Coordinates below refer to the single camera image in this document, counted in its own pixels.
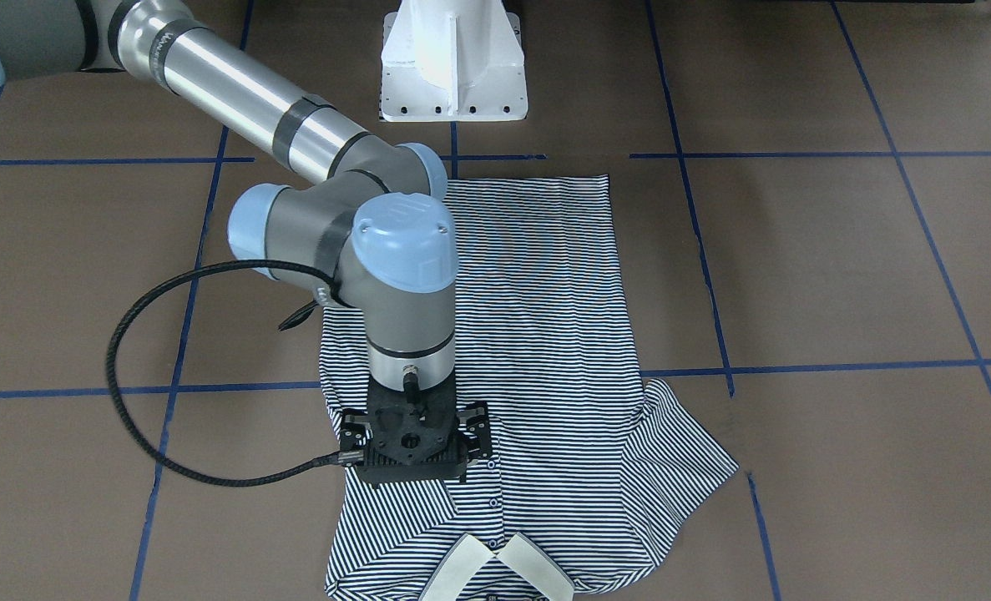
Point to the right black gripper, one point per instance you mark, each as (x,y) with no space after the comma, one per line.
(477,427)

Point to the navy white striped polo shirt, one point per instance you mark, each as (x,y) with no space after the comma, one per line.
(594,470)

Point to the right grey silver robot arm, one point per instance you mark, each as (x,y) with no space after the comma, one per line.
(364,227)

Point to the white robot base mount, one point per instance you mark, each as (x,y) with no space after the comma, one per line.
(453,61)

